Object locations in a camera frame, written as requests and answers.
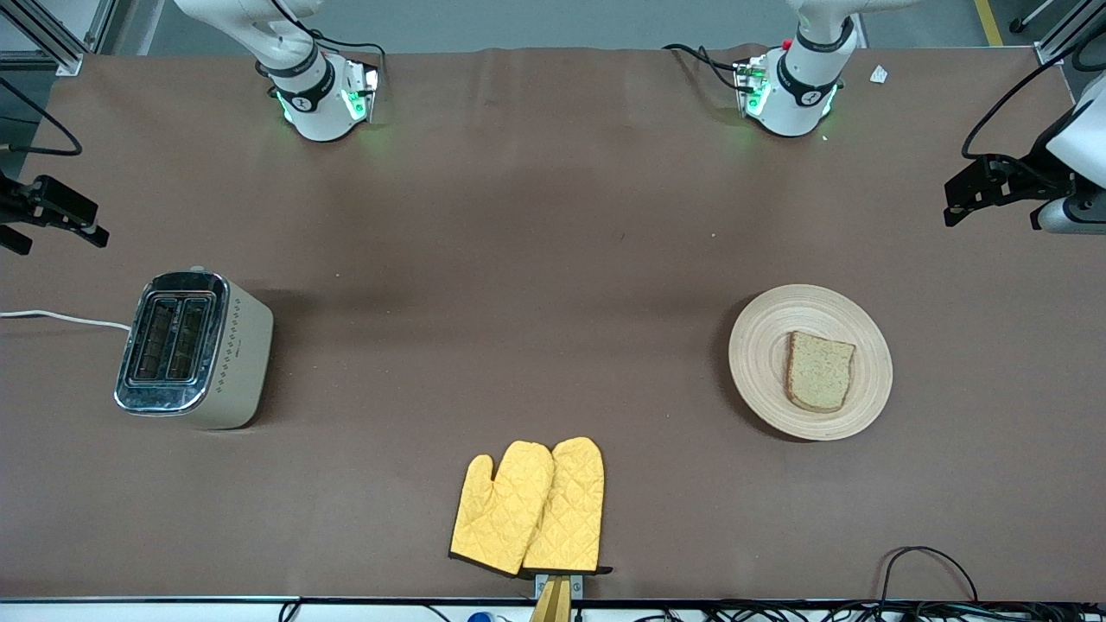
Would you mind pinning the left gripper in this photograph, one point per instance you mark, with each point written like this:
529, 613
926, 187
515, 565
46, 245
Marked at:
1039, 166

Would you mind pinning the brown bread slice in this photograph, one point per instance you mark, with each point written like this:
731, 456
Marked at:
819, 371

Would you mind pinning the round wooden plate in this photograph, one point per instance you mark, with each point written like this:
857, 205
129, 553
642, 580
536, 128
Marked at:
760, 363

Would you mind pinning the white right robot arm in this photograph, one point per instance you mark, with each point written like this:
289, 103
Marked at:
320, 112

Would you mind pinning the beige chrome two-slot toaster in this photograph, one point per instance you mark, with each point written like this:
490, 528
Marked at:
229, 363

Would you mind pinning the small white paper tag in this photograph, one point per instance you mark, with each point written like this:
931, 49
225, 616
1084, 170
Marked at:
879, 74

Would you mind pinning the yellow quilted oven mitt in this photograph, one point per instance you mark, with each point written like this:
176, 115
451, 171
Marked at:
501, 510
570, 510

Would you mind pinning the wooden clamp bar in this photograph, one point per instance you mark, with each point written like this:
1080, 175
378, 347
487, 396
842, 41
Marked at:
553, 605

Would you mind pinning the aluminium frame profile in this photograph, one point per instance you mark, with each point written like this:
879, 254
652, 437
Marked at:
52, 39
1058, 43

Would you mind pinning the small metal bracket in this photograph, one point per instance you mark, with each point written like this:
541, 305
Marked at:
577, 587

